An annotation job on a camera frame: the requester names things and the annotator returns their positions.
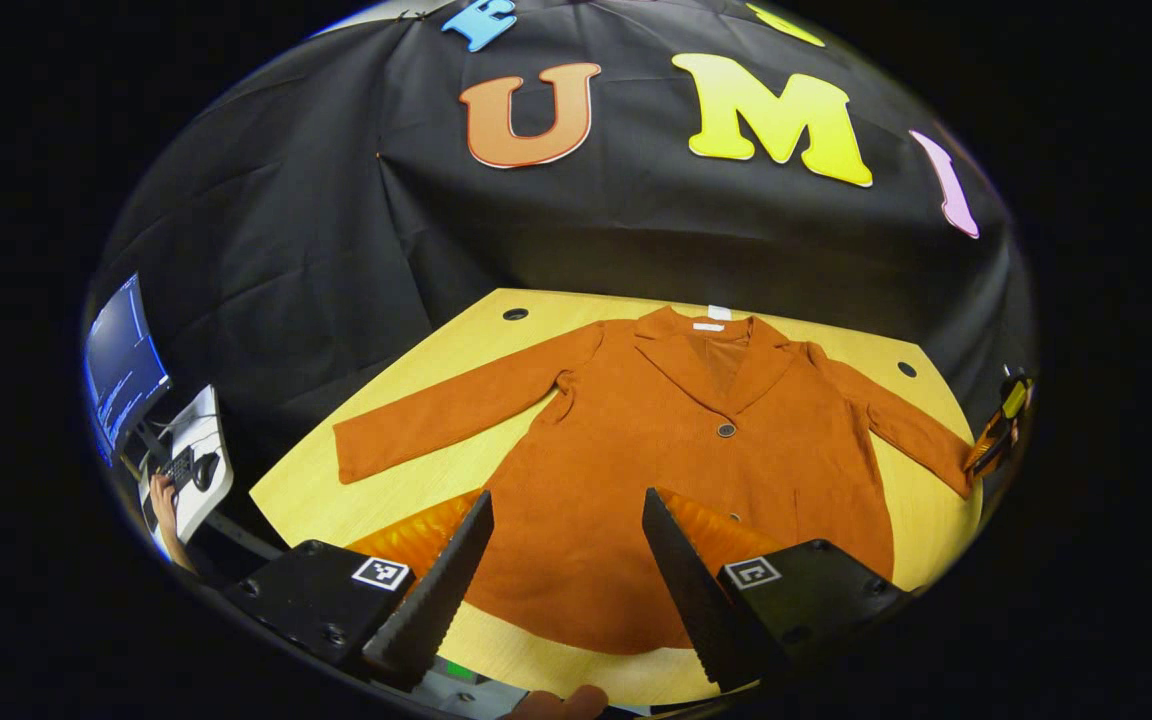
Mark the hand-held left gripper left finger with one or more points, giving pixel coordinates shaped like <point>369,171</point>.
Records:
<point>441,600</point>

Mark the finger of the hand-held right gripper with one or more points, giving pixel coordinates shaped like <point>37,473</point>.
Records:
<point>994,440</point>

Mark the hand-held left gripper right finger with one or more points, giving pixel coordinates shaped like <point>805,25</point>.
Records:
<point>696,600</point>

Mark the orange coat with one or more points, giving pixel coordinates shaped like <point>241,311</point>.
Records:
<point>616,440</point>

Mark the black computer mouse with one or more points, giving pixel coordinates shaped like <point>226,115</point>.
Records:
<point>204,470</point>

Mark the white paper strip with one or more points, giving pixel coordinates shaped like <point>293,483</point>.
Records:
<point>719,312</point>

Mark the black keyboard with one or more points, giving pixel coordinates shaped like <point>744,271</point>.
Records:
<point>176,468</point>

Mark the computer monitor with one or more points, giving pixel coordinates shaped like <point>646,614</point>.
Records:
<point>121,370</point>

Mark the black backdrop cloth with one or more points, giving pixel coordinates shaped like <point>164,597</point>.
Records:
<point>336,200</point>

